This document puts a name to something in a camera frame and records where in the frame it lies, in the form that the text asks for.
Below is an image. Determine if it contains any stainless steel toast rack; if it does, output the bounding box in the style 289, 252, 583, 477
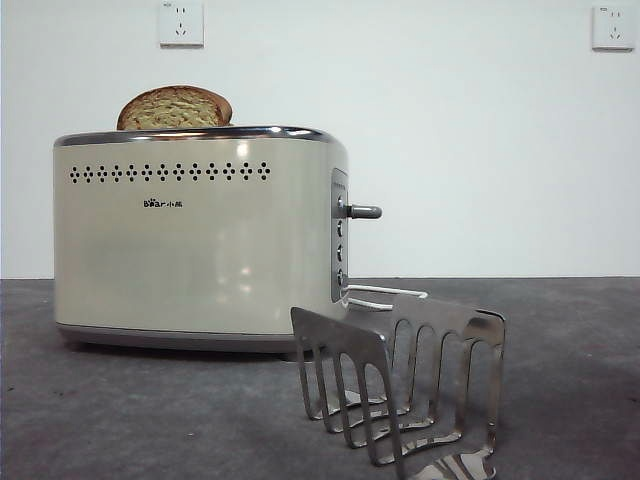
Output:
289, 294, 506, 480

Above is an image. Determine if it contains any white power cable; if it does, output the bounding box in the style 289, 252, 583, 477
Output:
344, 283, 429, 311

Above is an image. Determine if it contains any cream Bear toaster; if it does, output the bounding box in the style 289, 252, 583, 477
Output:
51, 124, 351, 359

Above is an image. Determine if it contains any white wall socket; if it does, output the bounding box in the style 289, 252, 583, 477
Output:
591, 4, 635, 53
158, 0, 205, 50

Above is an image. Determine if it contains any brown-crusted bread slice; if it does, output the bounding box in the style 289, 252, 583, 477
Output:
116, 84, 235, 130

